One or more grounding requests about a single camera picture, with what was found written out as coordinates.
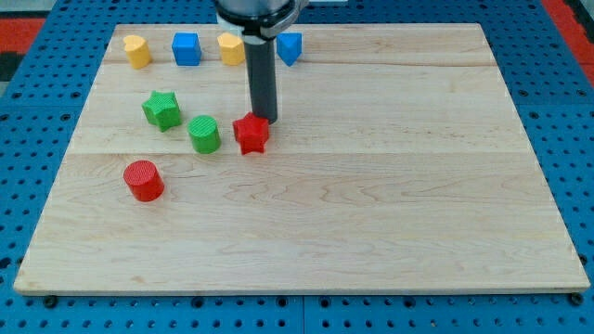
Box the yellow heart block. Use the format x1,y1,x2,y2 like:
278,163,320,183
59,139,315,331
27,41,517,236
123,34,152,70

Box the light wooden board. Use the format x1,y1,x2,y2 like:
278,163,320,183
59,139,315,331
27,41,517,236
14,23,590,296

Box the blue triangle block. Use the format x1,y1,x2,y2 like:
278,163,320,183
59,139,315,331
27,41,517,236
277,32,303,67

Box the red cylinder block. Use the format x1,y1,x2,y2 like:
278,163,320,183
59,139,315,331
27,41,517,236
123,160,164,202

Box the red star block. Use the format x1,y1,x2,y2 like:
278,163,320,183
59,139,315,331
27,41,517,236
232,112,269,155

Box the blue cube block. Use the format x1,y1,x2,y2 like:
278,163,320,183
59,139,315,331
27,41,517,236
172,32,201,66

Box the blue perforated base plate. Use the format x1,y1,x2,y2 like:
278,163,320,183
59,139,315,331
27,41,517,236
1,0,593,333

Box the yellow pentagon block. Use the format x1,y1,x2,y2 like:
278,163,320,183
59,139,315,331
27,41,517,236
217,32,246,66

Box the green cylinder block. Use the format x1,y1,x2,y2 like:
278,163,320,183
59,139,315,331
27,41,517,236
187,115,221,154

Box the grey robot arm end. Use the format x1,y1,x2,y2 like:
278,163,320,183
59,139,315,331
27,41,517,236
213,0,309,40

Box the green star block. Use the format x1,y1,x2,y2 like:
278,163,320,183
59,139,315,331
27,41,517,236
141,91,182,132

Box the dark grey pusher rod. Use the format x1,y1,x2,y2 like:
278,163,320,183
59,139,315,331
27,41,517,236
244,36,278,123

